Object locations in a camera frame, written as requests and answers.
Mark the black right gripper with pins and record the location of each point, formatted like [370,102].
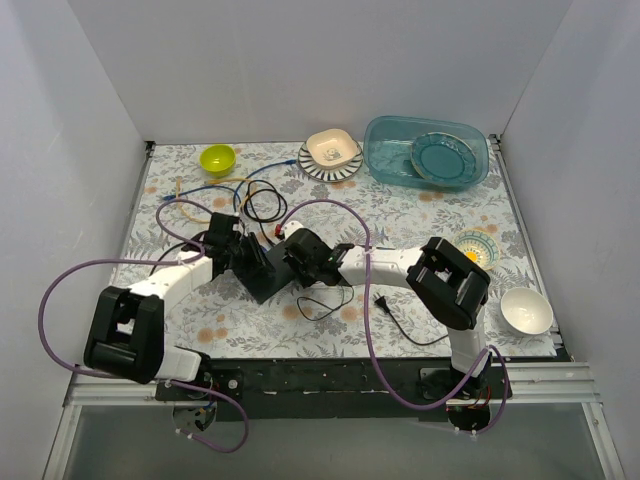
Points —
[293,257]

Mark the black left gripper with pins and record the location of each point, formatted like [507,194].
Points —
[251,257]

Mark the black network switch box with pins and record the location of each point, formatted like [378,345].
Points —
[263,282]

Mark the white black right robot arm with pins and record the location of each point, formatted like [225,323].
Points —
[451,286]

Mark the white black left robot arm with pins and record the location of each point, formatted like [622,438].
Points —
[127,337]

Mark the floral patterned table mat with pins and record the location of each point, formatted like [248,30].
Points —
[222,320]

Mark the lime green plastic bowl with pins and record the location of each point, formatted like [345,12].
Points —
[218,160]

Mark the striped white blue plate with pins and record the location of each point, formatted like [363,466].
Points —
[331,175]

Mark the cream square panda bowl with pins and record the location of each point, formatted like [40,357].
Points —
[332,148]

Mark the teal transparent plastic tub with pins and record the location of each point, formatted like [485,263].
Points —
[387,148]

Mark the teal glass plate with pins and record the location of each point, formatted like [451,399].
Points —
[444,159]

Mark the patterned teal yellow small bowl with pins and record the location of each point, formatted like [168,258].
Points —
[479,246]

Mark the white ceramic bowl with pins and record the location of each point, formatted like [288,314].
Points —
[526,312]

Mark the aluminium frame rail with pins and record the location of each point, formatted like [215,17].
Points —
[531,383]

